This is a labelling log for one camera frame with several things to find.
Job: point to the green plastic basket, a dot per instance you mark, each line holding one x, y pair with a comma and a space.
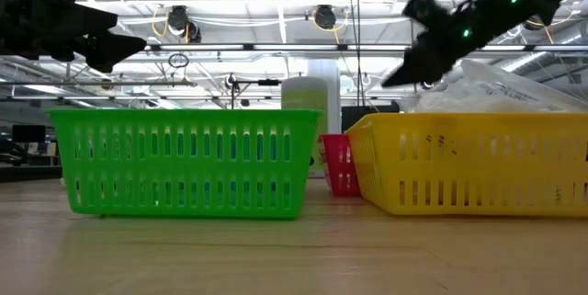
184, 118

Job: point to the yellow plastic basket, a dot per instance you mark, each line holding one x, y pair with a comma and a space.
459, 166

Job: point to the white cotton pads bag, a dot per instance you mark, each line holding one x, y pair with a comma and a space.
441, 102
496, 86

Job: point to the black computer monitor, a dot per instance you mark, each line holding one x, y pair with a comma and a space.
28, 134

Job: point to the brown ceiling beam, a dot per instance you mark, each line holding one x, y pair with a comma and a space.
92, 83

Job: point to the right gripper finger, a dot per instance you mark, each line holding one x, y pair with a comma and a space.
434, 63
406, 78

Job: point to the green disinfecting wipes canister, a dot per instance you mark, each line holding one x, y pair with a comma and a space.
303, 95

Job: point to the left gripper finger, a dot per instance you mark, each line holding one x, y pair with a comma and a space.
115, 51
82, 18

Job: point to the black flat panel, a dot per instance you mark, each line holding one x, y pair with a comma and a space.
351, 116

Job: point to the red plastic basket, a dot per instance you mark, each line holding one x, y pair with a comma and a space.
340, 166

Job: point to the black stand with bar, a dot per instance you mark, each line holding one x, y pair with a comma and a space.
232, 82

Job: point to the black ceiling light rail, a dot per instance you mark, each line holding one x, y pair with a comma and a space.
294, 47

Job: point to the white building column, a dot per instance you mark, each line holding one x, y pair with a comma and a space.
333, 83

